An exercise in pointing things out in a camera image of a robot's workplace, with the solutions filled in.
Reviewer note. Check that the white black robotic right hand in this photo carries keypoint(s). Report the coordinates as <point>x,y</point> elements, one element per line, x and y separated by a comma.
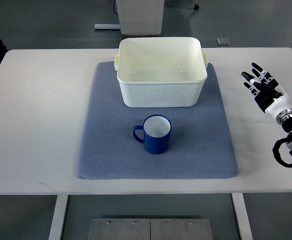
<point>268,94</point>

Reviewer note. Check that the blue enamel mug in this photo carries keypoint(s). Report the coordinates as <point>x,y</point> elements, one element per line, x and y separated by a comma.
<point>154,133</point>

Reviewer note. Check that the white plastic storage box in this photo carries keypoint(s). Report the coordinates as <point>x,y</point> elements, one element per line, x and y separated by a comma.
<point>160,72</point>

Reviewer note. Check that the small grey floor plate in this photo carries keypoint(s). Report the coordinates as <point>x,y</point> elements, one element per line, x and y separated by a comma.
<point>223,41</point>

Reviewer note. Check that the white table right leg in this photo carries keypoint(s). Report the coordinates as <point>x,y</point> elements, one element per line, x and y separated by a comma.
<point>242,216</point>

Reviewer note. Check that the white table leg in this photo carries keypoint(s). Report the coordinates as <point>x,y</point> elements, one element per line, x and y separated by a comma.
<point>58,218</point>
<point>242,216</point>

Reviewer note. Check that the blue-grey textured mat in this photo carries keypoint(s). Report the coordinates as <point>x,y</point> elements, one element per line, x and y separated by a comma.
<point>200,145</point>

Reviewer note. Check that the grey metal base bar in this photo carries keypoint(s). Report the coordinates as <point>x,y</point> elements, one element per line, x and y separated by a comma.
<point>106,26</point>

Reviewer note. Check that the grey metal floor plate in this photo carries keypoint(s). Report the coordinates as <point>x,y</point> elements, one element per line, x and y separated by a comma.
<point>150,229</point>

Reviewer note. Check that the white table left leg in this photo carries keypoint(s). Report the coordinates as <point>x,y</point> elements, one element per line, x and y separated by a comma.
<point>58,218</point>

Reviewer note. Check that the white cabinet pedestal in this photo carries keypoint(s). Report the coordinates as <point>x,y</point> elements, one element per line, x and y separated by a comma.
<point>140,17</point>

